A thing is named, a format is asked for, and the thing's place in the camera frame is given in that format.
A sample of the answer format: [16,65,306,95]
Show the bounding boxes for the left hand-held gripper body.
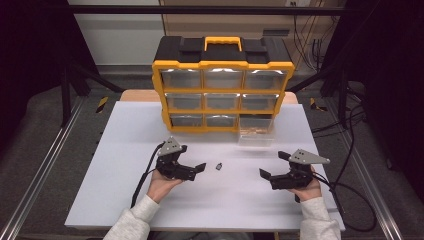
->
[155,135,198,182]

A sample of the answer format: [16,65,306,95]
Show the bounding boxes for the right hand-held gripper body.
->
[269,148,332,192]

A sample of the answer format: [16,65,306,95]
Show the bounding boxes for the clear plastic drawer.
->
[237,114,275,148]

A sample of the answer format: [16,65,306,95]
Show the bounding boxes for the yellow black drawer organizer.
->
[152,35,296,135]

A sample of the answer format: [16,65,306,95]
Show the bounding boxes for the person's right hand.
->
[287,164,323,203]

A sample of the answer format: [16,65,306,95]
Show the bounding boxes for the person's left hand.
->
[146,168,185,205]

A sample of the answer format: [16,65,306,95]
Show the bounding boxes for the black metal stand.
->
[286,61,351,130]
[60,64,125,129]

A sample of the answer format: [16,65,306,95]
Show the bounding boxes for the grid of clear drawers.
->
[160,68,288,128]

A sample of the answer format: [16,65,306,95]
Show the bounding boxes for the black curtain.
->
[0,0,101,148]
[323,0,424,204]

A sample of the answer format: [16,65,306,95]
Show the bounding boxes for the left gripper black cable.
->
[130,141,167,209]

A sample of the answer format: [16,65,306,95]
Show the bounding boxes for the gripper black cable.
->
[130,141,167,209]
[311,173,379,234]

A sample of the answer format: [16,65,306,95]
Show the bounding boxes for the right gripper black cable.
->
[311,173,379,234]

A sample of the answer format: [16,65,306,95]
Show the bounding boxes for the aluminium floor rail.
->
[346,143,405,240]
[0,96,85,240]

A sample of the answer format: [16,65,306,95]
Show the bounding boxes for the black floor cables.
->
[311,84,368,140]

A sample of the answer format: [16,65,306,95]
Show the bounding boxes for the hanging wall cables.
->
[292,14,326,73]

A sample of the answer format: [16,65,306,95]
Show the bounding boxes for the grey wall vent plate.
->
[262,28,291,38]

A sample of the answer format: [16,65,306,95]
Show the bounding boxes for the black horizontal frame bar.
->
[66,4,348,16]

